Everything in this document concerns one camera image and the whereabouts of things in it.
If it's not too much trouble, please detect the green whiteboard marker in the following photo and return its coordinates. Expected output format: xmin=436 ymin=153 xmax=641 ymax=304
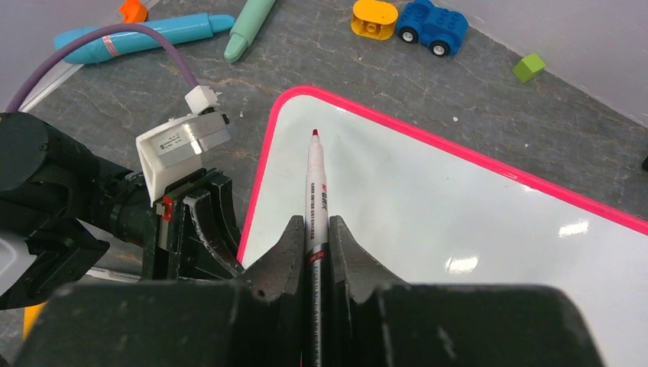
xmin=86 ymin=267 xmax=141 ymax=283

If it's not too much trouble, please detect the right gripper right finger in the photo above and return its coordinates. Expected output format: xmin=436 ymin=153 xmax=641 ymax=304
xmin=329 ymin=216 xmax=604 ymax=366

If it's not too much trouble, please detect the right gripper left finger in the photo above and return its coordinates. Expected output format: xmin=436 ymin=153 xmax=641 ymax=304
xmin=15 ymin=216 xmax=305 ymax=366

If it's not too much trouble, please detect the pink framed whiteboard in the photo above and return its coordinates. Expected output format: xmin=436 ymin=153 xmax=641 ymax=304
xmin=238 ymin=86 xmax=647 ymax=366

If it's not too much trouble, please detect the red whiteboard marker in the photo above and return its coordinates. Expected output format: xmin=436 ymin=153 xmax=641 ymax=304
xmin=302 ymin=129 xmax=329 ymax=366

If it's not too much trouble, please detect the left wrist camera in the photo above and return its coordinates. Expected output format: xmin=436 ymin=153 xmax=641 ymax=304
xmin=136 ymin=86 xmax=232 ymax=204

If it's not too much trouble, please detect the large mint toy crayon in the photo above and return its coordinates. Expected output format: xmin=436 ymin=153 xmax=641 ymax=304
xmin=224 ymin=0 xmax=275 ymax=63

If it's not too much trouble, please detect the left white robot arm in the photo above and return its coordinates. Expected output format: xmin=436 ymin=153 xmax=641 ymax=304
xmin=1 ymin=112 xmax=243 ymax=310

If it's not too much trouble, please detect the blue toy car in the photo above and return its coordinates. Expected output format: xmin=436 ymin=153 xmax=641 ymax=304
xmin=395 ymin=0 xmax=469 ymax=57

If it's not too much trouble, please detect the green small block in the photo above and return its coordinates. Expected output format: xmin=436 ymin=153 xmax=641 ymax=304
xmin=512 ymin=53 xmax=546 ymax=83

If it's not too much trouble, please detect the yellow toy ring block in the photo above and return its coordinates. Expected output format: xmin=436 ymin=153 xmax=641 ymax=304
xmin=351 ymin=0 xmax=399 ymax=41

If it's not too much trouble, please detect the large blue toy crayon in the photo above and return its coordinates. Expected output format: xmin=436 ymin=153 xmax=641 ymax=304
xmin=64 ymin=13 xmax=235 ymax=64

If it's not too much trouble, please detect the small orange toy piece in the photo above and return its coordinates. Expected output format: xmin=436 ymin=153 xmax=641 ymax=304
xmin=118 ymin=0 xmax=148 ymax=24

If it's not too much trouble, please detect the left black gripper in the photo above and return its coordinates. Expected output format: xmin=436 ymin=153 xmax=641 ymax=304
xmin=142 ymin=169 xmax=243 ymax=280

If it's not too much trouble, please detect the yellow orange plastic block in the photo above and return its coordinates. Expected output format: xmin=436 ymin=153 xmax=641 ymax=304
xmin=22 ymin=302 xmax=46 ymax=339

